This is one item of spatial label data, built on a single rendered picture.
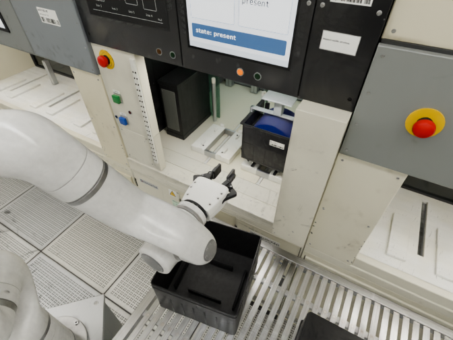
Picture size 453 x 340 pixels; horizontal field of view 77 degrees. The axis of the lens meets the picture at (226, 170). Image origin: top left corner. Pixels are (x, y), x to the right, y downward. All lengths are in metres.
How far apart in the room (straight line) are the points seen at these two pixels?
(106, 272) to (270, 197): 1.30
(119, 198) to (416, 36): 0.61
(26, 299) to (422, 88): 1.01
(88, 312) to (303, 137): 0.89
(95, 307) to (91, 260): 1.06
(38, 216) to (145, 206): 2.09
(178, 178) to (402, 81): 0.91
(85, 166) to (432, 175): 0.72
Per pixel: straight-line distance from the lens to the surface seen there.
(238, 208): 1.14
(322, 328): 0.98
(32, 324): 0.92
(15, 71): 2.58
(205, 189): 0.74
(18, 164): 0.46
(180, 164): 1.33
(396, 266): 1.15
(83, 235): 2.34
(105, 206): 0.51
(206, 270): 1.11
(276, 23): 0.71
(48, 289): 2.21
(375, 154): 0.78
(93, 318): 1.15
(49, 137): 0.46
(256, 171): 1.25
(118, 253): 2.15
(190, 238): 0.57
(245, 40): 0.75
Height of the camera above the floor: 1.77
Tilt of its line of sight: 44 degrees down
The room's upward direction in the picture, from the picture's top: straight up
